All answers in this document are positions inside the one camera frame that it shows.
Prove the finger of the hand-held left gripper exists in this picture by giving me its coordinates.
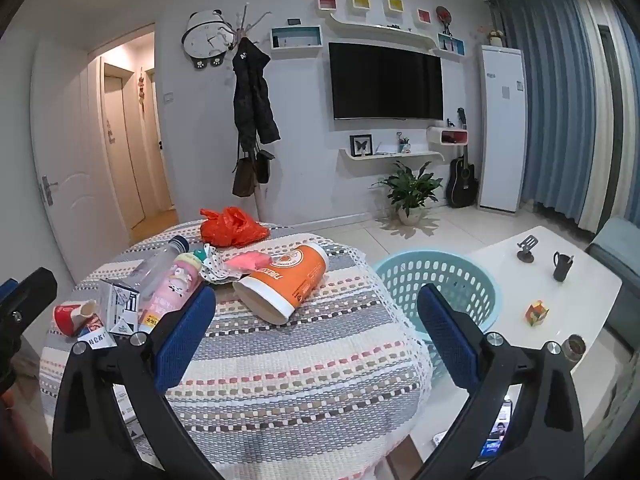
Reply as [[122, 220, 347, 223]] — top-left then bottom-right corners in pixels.
[[0, 267, 59, 347]]

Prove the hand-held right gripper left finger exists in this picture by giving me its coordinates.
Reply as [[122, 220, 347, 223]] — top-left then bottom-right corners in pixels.
[[50, 285, 226, 480]]

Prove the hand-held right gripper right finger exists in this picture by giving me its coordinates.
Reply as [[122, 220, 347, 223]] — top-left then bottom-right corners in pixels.
[[395, 282, 587, 480]]

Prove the light blue plastic basket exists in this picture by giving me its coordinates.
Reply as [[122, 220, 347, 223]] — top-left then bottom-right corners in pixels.
[[372, 250, 502, 347]]

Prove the clear plastic bottle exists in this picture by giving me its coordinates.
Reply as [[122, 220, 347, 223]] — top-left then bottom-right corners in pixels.
[[116, 236, 191, 312]]

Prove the pink plastic wrapper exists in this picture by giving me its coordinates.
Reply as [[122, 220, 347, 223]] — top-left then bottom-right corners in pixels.
[[225, 251, 274, 274]]

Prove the orange paper cup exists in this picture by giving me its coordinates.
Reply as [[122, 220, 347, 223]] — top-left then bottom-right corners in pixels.
[[232, 241, 330, 325]]

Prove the small red paper cup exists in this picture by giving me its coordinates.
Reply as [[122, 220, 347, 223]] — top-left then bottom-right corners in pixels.
[[53, 300, 99, 337]]

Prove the pink drink bottle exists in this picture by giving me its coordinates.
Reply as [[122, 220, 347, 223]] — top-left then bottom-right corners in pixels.
[[137, 251, 204, 334]]

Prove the black and white carton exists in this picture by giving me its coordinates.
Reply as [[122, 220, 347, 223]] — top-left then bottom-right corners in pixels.
[[97, 279, 141, 336]]

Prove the polka-dot white wrapper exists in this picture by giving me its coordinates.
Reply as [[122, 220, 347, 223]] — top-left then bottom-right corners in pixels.
[[200, 245, 242, 287]]

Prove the small white box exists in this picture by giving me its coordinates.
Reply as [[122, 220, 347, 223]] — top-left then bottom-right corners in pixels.
[[74, 331, 119, 356]]

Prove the colourful puzzle cube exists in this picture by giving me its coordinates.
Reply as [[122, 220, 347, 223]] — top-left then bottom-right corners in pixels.
[[525, 300, 550, 327]]

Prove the smartphone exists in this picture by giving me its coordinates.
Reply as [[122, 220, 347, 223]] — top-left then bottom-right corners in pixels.
[[477, 397, 514, 461]]

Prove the striped woven tablecloth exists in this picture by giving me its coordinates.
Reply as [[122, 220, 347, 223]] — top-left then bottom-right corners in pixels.
[[39, 220, 434, 480]]

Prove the black phone stand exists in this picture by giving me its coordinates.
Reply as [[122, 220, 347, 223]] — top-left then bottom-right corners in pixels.
[[516, 236, 540, 264]]

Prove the orange plastic bag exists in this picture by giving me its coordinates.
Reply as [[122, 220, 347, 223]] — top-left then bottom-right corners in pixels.
[[200, 206, 271, 249]]

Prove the metal cup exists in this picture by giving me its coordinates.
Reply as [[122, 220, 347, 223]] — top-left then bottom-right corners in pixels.
[[561, 335, 587, 364]]

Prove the black mug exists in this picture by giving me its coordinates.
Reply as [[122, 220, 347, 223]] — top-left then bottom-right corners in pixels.
[[552, 251, 575, 282]]

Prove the white coffee table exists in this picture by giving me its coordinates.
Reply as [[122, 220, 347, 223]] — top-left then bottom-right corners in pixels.
[[467, 225, 624, 392]]

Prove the white room door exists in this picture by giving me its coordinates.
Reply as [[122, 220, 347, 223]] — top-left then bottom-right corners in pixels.
[[31, 42, 132, 282]]

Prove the green potted plant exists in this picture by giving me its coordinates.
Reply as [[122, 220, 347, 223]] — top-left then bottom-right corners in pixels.
[[372, 160, 444, 226]]

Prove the black acoustic guitar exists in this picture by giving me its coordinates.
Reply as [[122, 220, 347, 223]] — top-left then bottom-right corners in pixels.
[[446, 107, 480, 209]]

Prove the white hallway door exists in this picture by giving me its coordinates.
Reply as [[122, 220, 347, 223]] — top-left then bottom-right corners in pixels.
[[102, 65, 147, 232]]

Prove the brown hanging bag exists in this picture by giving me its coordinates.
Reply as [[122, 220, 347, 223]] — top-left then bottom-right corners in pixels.
[[232, 152, 257, 199]]

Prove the blue grey sofa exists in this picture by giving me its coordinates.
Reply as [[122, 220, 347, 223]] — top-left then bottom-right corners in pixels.
[[585, 217, 640, 347]]

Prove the black hanging bag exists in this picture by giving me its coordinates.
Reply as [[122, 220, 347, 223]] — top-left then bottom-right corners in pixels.
[[255, 149, 276, 185]]

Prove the red and white box shelf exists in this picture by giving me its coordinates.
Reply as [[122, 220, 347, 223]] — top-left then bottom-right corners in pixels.
[[426, 126, 469, 147]]

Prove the white standing air conditioner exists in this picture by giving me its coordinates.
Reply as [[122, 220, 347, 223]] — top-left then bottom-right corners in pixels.
[[477, 44, 526, 212]]

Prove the dark hanging coat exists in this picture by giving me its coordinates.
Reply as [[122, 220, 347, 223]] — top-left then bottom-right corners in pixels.
[[231, 37, 281, 151]]

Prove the blue and beige curtain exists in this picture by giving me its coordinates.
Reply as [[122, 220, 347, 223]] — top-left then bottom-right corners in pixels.
[[492, 0, 640, 233]]

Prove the small teal box shelf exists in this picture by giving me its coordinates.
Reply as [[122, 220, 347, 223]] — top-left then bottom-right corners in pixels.
[[432, 31, 467, 61]]

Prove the wide white box shelf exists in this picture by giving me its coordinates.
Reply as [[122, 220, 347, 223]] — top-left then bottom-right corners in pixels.
[[270, 26, 322, 51]]

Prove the white branch coat rack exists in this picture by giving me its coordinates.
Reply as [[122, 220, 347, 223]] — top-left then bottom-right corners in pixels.
[[226, 4, 274, 222]]

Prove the silver door handle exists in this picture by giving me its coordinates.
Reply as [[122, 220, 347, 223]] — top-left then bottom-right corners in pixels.
[[40, 175, 60, 206]]

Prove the low white wall shelf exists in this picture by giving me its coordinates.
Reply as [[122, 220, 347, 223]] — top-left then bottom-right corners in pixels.
[[339, 149, 445, 165]]

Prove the wall-mounted television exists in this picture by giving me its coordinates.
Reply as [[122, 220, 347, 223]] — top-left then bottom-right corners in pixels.
[[327, 41, 445, 121]]

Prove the panda wall clock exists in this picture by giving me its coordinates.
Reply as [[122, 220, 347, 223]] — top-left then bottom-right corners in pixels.
[[181, 8, 236, 69]]

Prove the curved white wall shelf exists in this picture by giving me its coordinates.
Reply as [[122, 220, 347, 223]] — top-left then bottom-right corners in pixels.
[[327, 12, 436, 54]]

